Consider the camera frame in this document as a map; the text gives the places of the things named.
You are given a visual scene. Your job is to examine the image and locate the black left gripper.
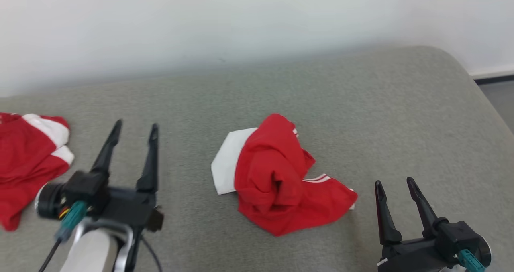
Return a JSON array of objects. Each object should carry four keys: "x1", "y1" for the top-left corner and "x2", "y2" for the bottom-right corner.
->
[{"x1": 36, "y1": 120, "x2": 164, "y2": 232}]

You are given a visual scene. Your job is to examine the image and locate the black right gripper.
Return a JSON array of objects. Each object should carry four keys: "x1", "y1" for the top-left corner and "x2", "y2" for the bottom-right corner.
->
[{"x1": 374, "y1": 177, "x2": 492, "y2": 272}]

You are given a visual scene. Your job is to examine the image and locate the red shorts with white stripes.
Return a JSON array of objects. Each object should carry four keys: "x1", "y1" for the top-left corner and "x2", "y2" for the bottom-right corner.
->
[{"x1": 0, "y1": 112, "x2": 75, "y2": 232}]

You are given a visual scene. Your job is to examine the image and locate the red and white jersey shirt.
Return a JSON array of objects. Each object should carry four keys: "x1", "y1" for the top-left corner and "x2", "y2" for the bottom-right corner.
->
[{"x1": 211, "y1": 113, "x2": 358, "y2": 237}]

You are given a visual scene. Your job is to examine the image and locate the dark baseboard strip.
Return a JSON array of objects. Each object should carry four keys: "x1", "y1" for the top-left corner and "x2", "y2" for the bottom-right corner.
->
[{"x1": 474, "y1": 75, "x2": 514, "y2": 85}]

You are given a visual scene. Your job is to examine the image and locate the teal right cable connector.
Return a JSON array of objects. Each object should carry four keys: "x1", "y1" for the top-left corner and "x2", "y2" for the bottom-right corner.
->
[{"x1": 458, "y1": 250, "x2": 486, "y2": 272}]

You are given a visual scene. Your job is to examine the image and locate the teal cable connector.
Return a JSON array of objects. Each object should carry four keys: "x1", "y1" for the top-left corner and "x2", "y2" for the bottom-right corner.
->
[
  {"x1": 55, "y1": 201, "x2": 88, "y2": 241},
  {"x1": 458, "y1": 250, "x2": 486, "y2": 272}
]

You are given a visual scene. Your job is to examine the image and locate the teal left cable connector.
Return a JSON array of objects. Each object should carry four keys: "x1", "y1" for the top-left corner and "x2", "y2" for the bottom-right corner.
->
[{"x1": 55, "y1": 201, "x2": 88, "y2": 241}]

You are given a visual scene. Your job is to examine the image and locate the thin black cable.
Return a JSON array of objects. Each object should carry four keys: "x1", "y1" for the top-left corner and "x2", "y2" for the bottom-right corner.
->
[
  {"x1": 38, "y1": 238, "x2": 63, "y2": 272},
  {"x1": 140, "y1": 235, "x2": 163, "y2": 272}
]

